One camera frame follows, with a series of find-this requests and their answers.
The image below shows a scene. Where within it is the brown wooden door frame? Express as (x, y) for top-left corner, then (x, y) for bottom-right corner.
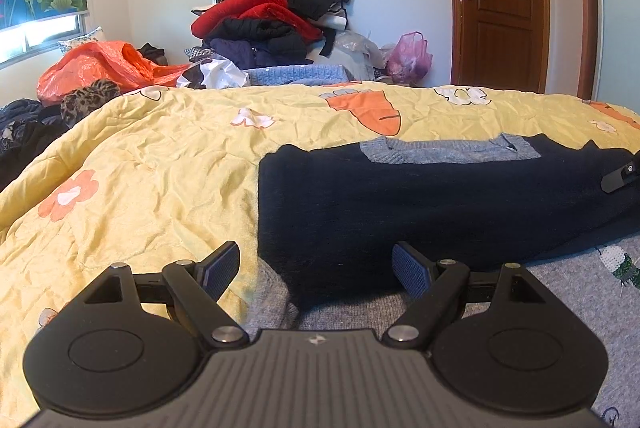
(569, 0), (602, 101)

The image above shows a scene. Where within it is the window frame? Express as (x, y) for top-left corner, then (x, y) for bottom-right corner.
(0, 12), (87, 69)

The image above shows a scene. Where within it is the red garment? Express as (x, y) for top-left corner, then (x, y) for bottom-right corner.
(191, 0), (327, 44)

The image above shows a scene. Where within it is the grey and navy sweater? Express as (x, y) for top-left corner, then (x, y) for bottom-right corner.
(244, 133), (640, 428)

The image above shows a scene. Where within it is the patterned pillow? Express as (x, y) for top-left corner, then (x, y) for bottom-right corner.
(57, 26), (109, 56)

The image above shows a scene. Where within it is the clear plastic bag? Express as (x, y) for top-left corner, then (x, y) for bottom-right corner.
(325, 30), (387, 81)

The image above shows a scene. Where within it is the pile of dark clothes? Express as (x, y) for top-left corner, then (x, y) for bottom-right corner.
(0, 98), (70, 193)

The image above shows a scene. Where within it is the orange plastic bag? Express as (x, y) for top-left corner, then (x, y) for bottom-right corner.
(36, 40), (195, 106)

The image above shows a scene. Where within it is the leopard print cloth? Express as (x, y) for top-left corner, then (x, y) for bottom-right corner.
(60, 78), (122, 129)

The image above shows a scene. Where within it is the light blue knitted cloth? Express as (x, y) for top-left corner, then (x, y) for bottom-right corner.
(245, 64), (350, 87)

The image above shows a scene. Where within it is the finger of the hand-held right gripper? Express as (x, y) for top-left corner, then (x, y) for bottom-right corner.
(601, 160), (640, 195)

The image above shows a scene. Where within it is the pink plastic bag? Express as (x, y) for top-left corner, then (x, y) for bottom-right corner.
(384, 31), (434, 84)

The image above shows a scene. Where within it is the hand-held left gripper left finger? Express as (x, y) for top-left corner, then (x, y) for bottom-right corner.
(81, 241), (250, 350)

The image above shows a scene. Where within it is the yellow printed blanket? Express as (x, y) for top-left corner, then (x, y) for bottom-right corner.
(0, 80), (640, 428)

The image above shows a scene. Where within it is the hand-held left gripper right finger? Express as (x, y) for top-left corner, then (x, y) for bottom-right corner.
(382, 241), (552, 350)

